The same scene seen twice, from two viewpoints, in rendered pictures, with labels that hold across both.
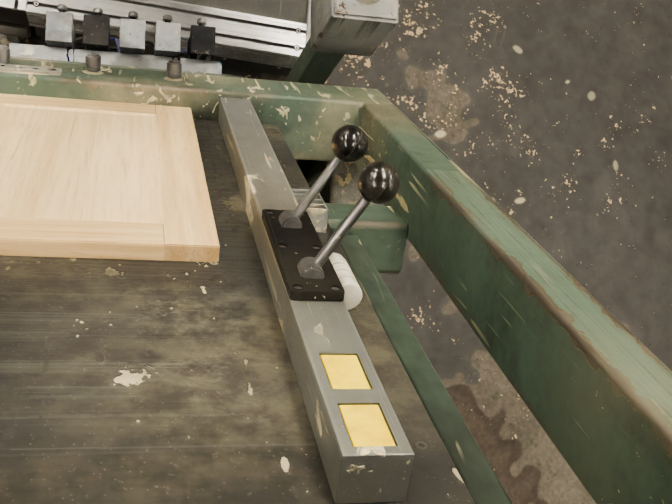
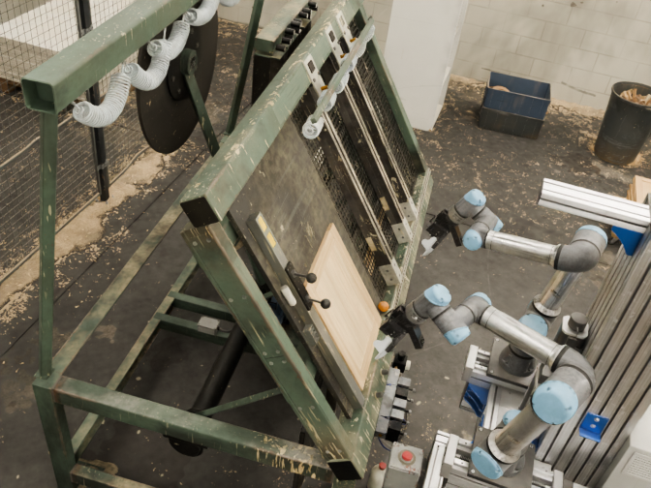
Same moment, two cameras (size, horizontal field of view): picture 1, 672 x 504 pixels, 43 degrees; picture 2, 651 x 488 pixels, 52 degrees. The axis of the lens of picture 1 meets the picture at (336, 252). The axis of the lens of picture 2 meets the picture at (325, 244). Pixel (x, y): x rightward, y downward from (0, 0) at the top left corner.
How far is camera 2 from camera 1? 215 cm
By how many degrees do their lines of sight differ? 66
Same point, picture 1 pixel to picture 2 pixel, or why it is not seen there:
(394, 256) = not seen: hidden behind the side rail
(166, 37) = (397, 412)
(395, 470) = (253, 218)
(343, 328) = (278, 257)
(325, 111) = (353, 434)
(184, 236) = (310, 287)
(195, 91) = (368, 391)
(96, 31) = (401, 391)
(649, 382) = (246, 275)
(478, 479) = not seen: hidden behind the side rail
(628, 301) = not seen: outside the picture
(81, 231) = (318, 270)
